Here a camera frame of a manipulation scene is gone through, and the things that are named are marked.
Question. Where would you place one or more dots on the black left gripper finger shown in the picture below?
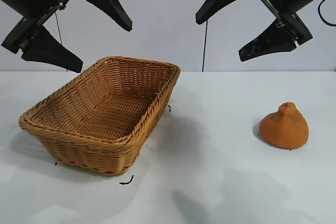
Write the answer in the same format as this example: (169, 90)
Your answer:
(107, 1)
(52, 51)

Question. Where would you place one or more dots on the brown wicker basket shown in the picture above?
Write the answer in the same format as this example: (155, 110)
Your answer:
(105, 98)

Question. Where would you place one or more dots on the orange with knobbed stem end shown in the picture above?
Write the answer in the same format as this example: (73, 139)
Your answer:
(283, 129)

